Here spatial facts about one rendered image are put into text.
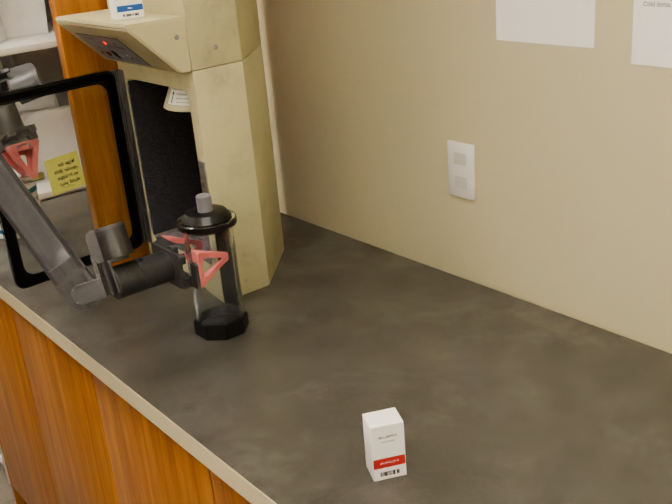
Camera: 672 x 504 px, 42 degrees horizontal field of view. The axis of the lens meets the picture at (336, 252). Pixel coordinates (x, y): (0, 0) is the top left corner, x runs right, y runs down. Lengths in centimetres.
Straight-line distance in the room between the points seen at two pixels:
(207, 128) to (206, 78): 9
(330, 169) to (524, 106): 64
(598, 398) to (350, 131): 90
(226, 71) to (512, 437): 86
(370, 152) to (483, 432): 85
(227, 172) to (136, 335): 36
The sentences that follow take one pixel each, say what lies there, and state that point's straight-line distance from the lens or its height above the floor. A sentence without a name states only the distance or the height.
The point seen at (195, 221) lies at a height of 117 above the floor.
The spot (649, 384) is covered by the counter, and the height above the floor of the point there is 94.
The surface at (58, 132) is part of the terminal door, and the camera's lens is 190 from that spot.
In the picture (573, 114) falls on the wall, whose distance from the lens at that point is 159.
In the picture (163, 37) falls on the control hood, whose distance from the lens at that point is 165.
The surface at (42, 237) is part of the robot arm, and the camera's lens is 156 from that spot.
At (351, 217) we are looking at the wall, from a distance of 211.
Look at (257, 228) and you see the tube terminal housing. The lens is 181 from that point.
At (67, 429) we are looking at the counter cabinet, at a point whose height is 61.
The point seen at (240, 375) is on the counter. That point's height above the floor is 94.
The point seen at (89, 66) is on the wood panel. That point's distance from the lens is 200.
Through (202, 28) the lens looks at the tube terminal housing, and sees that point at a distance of 169.
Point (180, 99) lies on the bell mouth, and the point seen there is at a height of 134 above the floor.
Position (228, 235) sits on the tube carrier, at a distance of 160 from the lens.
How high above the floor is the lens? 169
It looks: 22 degrees down
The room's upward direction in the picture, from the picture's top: 5 degrees counter-clockwise
